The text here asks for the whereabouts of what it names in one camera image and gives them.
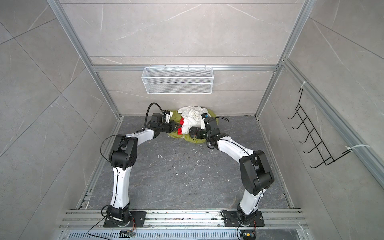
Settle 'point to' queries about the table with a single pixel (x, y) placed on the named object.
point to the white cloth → (192, 116)
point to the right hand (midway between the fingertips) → (195, 128)
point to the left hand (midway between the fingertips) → (181, 122)
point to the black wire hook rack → (324, 155)
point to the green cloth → (175, 118)
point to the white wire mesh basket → (177, 80)
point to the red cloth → (179, 131)
